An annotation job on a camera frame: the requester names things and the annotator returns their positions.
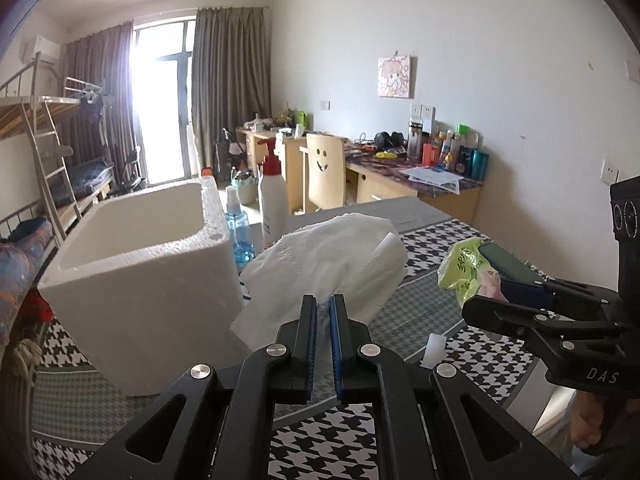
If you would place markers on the brown curtain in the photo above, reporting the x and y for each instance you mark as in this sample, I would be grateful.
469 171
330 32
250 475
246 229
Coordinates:
100 85
230 85

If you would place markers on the row of toiletry bottles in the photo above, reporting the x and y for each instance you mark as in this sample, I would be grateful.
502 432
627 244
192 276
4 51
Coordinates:
450 152

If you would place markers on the black folding chair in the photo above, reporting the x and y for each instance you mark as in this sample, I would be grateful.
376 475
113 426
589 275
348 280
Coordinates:
131 167

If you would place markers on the blue spray bottle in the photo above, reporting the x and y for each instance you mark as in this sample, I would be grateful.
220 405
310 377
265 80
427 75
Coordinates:
237 237

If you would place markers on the loose paper sheets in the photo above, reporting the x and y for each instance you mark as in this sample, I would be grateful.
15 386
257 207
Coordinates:
432 179

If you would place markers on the houndstooth tablecloth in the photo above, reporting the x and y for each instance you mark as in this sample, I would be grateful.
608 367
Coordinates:
415 290

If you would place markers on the long wooden desk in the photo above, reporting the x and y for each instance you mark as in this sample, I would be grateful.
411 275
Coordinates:
440 205

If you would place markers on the metal bunk bed with ladder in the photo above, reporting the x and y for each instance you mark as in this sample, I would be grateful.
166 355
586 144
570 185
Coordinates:
50 170

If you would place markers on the black headphones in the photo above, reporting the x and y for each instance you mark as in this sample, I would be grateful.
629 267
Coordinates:
389 140

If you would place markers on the blue plaid mattress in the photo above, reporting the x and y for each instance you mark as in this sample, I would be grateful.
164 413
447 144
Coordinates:
85 180

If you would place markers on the person's right hand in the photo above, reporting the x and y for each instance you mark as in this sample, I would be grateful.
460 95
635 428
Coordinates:
585 420

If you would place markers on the white wall socket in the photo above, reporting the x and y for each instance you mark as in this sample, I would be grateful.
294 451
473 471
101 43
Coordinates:
421 111

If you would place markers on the white foam box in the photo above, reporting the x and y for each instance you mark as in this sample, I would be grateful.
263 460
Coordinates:
150 300

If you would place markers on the hanging dark clothes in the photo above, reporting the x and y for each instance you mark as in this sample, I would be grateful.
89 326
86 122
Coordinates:
92 109

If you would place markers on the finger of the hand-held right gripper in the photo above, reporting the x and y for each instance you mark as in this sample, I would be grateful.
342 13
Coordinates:
520 291
500 312

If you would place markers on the green plastic bag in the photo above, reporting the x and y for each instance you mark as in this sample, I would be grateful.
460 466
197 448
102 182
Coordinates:
462 265

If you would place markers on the white pump lotion bottle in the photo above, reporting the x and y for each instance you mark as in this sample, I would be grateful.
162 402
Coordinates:
272 200

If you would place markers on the green carton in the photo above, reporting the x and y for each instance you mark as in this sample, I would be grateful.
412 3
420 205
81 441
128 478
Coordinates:
300 117

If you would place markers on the blue plaid quilt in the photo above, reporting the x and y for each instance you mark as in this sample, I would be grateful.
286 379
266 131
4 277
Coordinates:
25 260

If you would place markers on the wooden smiley face chair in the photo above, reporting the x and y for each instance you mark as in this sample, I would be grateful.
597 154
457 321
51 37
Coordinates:
325 175

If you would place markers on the dark rectangular case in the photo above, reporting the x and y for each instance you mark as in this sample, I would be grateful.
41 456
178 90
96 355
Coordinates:
510 262

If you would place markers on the white waste bin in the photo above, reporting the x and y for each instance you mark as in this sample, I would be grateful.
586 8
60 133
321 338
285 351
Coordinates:
245 190

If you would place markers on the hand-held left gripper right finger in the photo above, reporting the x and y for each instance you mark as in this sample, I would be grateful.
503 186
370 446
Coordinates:
336 350

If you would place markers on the white air conditioner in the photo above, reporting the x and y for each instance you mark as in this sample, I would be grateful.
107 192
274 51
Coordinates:
42 50

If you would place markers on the white paper tissue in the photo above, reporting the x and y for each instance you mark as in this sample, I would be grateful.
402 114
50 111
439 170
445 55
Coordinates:
325 255

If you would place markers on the glass balcony door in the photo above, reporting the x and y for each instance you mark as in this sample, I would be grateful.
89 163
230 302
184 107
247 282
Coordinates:
160 110

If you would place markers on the red plastic bag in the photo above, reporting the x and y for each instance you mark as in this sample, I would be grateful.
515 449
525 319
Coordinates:
37 307

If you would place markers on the beige cloth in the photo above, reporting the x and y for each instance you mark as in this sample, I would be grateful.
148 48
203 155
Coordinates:
26 357

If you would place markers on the small yellow item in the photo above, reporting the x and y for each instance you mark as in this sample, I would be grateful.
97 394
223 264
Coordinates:
386 155

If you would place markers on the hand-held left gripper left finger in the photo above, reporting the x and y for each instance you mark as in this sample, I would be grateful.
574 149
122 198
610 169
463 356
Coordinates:
306 350

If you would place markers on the wall poster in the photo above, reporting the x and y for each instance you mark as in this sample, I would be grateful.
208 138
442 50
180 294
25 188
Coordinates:
395 77

